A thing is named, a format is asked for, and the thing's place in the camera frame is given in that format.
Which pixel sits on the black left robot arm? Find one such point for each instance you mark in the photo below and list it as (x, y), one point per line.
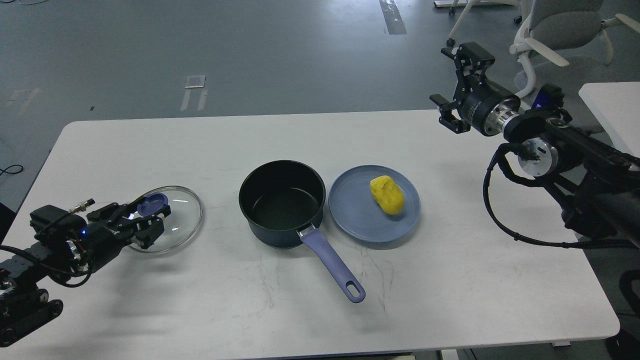
(69, 249)

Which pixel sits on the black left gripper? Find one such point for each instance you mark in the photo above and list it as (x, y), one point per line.
(102, 244)

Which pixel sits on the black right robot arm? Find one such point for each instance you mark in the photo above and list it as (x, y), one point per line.
(595, 185)

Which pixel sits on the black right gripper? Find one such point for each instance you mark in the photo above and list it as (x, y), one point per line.
(486, 105)

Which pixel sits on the grey white office chair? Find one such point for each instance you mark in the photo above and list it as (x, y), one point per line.
(566, 43)

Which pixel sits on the yellow potato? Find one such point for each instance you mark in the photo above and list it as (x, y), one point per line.
(387, 194)

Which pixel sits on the dark blue saucepan purple handle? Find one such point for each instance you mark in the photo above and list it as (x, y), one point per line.
(283, 203)

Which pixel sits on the blue round plate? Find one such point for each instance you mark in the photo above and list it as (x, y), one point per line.
(355, 211)

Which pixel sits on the glass pot lid purple knob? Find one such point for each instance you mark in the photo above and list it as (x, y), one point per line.
(180, 225)

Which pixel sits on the white side table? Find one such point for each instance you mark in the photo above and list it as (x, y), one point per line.
(616, 105)

